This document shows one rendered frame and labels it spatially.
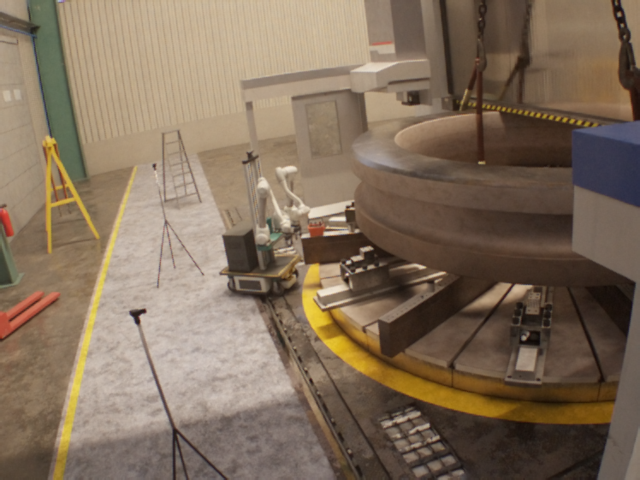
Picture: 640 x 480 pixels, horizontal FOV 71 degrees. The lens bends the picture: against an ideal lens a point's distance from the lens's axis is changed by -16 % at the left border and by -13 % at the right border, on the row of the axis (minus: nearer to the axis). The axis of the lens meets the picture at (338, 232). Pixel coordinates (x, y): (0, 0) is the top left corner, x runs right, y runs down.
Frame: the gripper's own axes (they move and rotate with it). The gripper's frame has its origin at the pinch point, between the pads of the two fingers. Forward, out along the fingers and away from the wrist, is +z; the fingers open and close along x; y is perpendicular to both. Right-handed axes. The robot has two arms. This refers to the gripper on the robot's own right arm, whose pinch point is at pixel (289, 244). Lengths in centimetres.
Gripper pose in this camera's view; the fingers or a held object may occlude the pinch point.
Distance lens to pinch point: 657.0
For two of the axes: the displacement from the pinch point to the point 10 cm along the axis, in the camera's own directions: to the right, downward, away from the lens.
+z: 1.1, 9.3, 3.4
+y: -9.4, -0.1, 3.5
